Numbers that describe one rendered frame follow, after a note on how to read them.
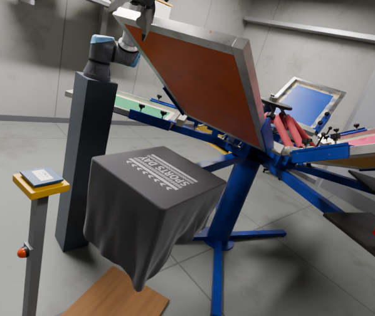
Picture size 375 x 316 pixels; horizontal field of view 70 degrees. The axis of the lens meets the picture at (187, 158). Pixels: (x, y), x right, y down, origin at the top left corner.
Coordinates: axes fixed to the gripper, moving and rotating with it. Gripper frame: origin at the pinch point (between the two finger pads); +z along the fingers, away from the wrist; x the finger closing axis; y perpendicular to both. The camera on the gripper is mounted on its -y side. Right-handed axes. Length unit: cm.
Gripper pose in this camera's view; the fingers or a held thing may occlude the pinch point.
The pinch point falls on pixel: (128, 29)
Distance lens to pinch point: 87.8
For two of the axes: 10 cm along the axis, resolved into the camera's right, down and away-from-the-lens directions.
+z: -4.3, 8.9, 1.1
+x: -4.8, -1.3, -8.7
